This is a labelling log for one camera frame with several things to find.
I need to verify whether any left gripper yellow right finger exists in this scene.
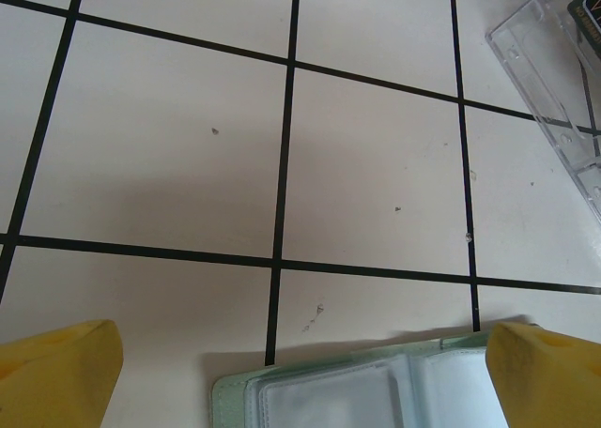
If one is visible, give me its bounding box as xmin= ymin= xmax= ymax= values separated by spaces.
xmin=486 ymin=321 xmax=601 ymax=428

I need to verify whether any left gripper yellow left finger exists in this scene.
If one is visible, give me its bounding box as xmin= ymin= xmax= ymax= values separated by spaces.
xmin=0 ymin=318 xmax=125 ymax=428

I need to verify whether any mint green card holder wallet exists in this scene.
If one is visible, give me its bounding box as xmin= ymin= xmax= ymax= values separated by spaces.
xmin=210 ymin=327 xmax=513 ymax=428

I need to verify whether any clear acrylic tiered card rack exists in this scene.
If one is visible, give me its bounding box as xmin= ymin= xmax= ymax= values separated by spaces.
xmin=485 ymin=0 xmax=601 ymax=222

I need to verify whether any black credit card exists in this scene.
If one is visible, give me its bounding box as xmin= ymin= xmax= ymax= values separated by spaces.
xmin=565 ymin=0 xmax=601 ymax=63

